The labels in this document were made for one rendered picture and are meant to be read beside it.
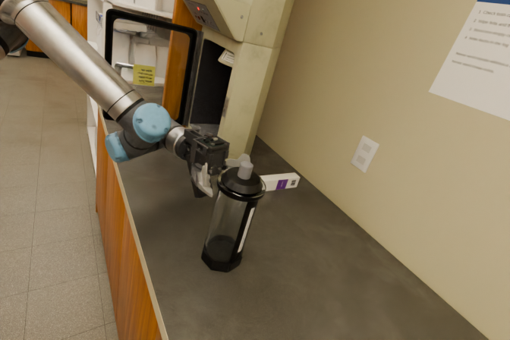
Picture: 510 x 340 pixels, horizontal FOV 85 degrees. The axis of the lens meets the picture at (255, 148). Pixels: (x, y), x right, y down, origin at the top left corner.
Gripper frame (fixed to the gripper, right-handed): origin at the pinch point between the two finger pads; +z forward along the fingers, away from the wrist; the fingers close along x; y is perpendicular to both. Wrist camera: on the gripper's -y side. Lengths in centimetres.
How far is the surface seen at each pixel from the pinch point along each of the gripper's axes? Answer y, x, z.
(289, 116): 0, 67, -35
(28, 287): -107, -25, -101
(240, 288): -20.8, -2.3, 8.1
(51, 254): -106, -12, -117
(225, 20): 33.8, 14.8, -29.3
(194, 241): -19.5, -2.9, -8.5
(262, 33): 32.7, 27.0, -25.8
